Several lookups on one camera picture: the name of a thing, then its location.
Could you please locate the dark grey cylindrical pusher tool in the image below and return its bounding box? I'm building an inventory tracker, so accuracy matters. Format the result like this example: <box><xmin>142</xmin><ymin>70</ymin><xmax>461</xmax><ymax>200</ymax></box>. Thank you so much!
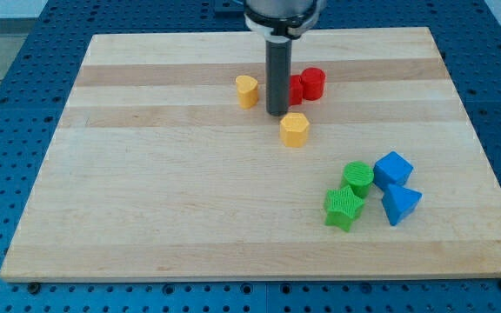
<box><xmin>265</xmin><ymin>41</ymin><xmax>291</xmax><ymax>117</ymax></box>

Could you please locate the green cylinder block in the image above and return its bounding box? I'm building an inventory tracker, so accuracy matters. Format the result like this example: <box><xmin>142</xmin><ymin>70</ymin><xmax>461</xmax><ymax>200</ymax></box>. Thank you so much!
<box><xmin>340</xmin><ymin>161</ymin><xmax>374</xmax><ymax>198</ymax></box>

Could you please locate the red star block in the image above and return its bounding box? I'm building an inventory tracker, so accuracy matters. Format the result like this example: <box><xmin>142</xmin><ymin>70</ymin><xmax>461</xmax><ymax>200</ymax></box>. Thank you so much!
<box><xmin>289</xmin><ymin>75</ymin><xmax>304</xmax><ymax>106</ymax></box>

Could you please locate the yellow hexagon block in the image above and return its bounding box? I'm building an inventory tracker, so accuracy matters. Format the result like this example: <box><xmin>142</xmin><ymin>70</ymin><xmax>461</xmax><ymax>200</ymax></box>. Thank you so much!
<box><xmin>280</xmin><ymin>112</ymin><xmax>310</xmax><ymax>148</ymax></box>

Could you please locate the red cylinder block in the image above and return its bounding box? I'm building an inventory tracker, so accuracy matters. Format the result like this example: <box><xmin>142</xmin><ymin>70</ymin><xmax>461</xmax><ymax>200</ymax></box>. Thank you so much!
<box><xmin>301</xmin><ymin>67</ymin><xmax>326</xmax><ymax>101</ymax></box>

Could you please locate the green star block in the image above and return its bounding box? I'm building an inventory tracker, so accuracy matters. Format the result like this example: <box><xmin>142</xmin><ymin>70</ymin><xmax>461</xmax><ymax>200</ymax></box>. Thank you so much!
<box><xmin>324</xmin><ymin>186</ymin><xmax>364</xmax><ymax>232</ymax></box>

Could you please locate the yellow heart block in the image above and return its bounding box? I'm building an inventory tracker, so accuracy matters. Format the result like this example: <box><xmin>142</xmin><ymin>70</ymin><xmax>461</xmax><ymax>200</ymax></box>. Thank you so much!
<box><xmin>235</xmin><ymin>75</ymin><xmax>259</xmax><ymax>109</ymax></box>

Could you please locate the blue cube block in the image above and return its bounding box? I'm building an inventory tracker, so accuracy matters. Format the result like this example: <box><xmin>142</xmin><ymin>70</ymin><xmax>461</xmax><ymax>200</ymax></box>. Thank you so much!
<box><xmin>373</xmin><ymin>151</ymin><xmax>414</xmax><ymax>190</ymax></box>

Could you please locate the blue triangle block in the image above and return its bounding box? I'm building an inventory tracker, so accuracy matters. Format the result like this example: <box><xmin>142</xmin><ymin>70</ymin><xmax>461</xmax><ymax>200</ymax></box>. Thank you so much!
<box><xmin>382</xmin><ymin>184</ymin><xmax>423</xmax><ymax>226</ymax></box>

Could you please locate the light wooden board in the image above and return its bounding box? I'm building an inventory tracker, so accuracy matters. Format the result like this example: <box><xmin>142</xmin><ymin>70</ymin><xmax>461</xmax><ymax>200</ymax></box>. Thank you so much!
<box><xmin>0</xmin><ymin>27</ymin><xmax>501</xmax><ymax>283</ymax></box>

